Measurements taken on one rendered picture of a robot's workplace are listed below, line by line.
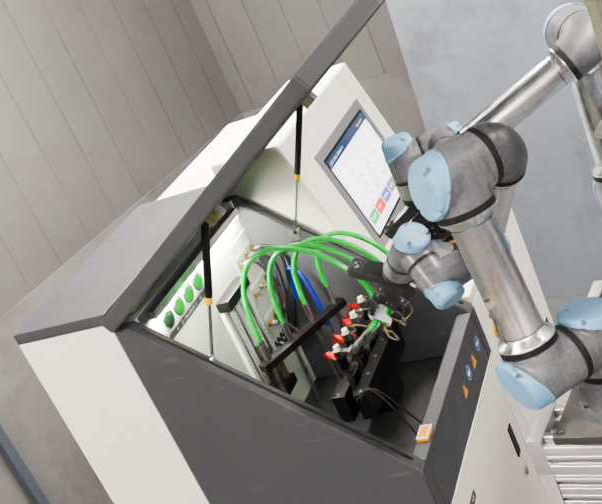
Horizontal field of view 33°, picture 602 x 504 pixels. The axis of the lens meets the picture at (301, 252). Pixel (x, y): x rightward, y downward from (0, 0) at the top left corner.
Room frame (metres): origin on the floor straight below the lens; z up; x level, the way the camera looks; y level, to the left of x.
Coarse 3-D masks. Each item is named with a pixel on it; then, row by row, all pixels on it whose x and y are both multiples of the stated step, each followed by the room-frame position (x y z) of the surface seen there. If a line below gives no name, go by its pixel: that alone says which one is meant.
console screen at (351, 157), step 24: (360, 120) 3.12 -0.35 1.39; (336, 144) 2.91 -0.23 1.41; (360, 144) 3.02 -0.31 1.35; (336, 168) 2.83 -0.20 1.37; (360, 168) 2.93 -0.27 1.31; (384, 168) 3.05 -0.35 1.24; (360, 192) 2.85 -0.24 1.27; (384, 192) 2.95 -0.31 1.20; (360, 216) 2.76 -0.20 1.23; (384, 216) 2.86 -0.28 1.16; (384, 240) 2.78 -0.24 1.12
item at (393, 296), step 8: (376, 288) 2.13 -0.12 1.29; (384, 288) 2.12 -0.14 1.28; (392, 288) 2.11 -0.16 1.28; (400, 288) 2.10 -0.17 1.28; (408, 288) 2.08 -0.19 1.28; (384, 296) 2.11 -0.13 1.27; (392, 296) 2.11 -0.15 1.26; (400, 296) 2.11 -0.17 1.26; (408, 296) 2.09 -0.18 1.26; (384, 304) 2.14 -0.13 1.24; (392, 304) 2.13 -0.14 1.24; (400, 304) 2.09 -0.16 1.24
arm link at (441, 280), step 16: (432, 256) 1.97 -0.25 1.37; (448, 256) 1.98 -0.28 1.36; (416, 272) 1.97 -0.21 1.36; (432, 272) 1.94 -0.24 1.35; (448, 272) 1.94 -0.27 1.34; (464, 272) 1.94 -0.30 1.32; (432, 288) 1.93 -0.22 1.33; (448, 288) 1.91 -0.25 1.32; (464, 288) 1.93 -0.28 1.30; (448, 304) 1.93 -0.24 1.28
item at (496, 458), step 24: (480, 408) 2.29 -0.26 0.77; (504, 408) 2.44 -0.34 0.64; (480, 432) 2.23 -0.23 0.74; (504, 432) 2.37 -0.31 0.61; (480, 456) 2.18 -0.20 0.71; (504, 456) 2.31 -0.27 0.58; (528, 456) 2.47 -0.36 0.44; (480, 480) 2.13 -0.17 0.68; (504, 480) 2.26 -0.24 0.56; (528, 480) 2.40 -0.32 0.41
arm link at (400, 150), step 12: (384, 144) 2.27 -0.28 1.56; (396, 144) 2.24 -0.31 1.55; (408, 144) 2.25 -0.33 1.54; (384, 156) 2.27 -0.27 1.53; (396, 156) 2.24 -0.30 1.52; (408, 156) 2.24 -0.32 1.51; (420, 156) 2.24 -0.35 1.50; (396, 168) 2.25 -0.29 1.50; (408, 168) 2.24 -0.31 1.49; (396, 180) 2.26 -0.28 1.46
